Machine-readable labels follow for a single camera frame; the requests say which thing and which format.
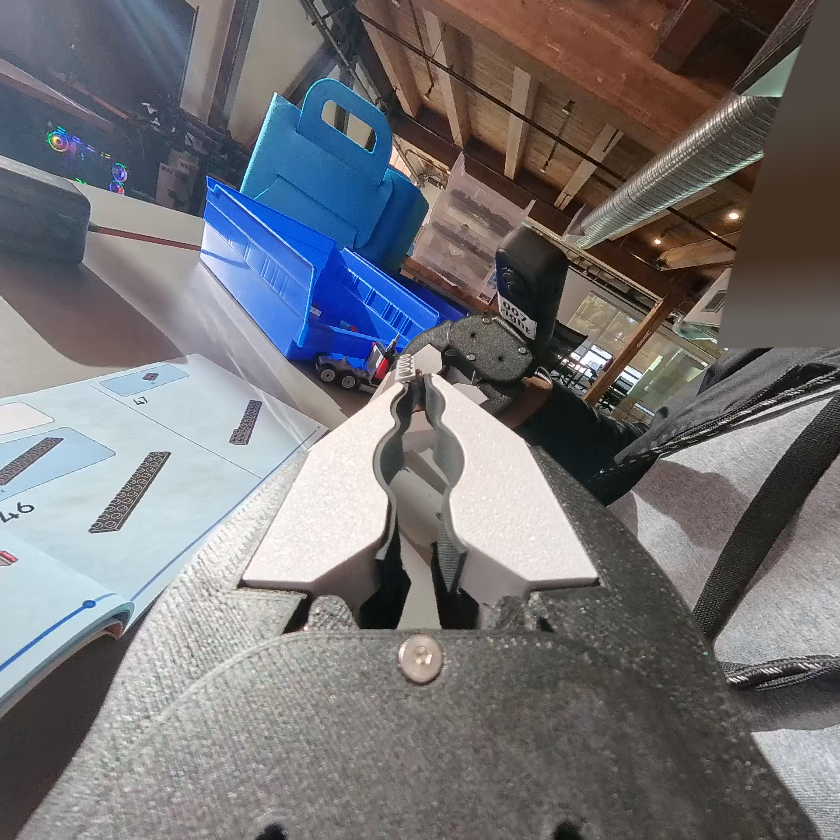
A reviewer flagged black red toy brick truck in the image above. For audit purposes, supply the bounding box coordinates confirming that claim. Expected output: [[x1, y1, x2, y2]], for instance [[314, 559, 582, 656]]
[[314, 337, 406, 396]]

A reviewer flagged person's right forearm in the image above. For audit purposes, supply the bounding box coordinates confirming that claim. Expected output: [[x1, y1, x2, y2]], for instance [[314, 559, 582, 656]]
[[525, 367, 690, 506]]

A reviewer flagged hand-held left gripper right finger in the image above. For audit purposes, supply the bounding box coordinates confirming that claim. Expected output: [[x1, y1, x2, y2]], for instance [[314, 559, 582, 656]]
[[425, 376, 601, 609]]

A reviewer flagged person's black jacket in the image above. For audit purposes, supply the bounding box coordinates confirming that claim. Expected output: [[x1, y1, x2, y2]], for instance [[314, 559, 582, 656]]
[[591, 348, 840, 508]]

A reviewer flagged grey desk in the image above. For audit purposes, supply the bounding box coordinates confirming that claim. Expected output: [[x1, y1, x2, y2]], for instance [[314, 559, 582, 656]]
[[0, 154, 370, 724]]

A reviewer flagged clear plastic drawer organizer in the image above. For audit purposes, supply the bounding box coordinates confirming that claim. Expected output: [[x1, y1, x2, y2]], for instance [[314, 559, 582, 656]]
[[413, 152, 534, 307]]

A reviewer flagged silver ventilation duct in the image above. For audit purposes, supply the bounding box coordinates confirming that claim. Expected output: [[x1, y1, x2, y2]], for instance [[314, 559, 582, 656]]
[[576, 92, 783, 252]]

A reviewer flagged grey bracket brick plate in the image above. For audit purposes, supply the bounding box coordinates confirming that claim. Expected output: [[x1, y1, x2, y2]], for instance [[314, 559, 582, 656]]
[[390, 350, 436, 390]]

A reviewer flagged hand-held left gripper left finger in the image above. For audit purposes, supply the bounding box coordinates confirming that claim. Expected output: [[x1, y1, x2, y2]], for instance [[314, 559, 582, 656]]
[[240, 386, 406, 599]]

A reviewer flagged dark grey box device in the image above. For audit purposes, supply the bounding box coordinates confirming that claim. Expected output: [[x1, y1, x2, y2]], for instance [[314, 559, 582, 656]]
[[0, 164, 92, 265]]

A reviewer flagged blue felt bag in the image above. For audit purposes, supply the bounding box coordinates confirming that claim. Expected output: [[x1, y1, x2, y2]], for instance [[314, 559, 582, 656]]
[[239, 79, 432, 271]]

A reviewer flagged blue plastic bin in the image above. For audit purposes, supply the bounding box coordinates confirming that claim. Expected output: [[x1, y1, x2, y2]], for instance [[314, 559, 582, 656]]
[[199, 176, 462, 370]]

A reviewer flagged light blue instruction booklet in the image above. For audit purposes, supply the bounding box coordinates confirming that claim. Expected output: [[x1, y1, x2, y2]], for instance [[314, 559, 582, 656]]
[[0, 354, 329, 718]]

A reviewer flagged black webbing strap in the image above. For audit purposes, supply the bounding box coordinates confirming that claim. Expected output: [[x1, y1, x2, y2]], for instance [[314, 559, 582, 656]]
[[692, 420, 840, 642], [721, 655, 840, 691]]

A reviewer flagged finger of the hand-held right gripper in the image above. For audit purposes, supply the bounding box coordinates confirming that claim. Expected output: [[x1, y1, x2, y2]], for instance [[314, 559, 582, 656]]
[[416, 346, 460, 382], [469, 381, 513, 421]]

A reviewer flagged person's right hand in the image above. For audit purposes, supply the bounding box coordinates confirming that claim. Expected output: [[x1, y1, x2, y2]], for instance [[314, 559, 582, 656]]
[[505, 373, 557, 431]]

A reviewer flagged computer with rainbow fans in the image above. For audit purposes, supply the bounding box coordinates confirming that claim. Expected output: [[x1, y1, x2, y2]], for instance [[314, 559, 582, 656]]
[[39, 125, 133, 199]]

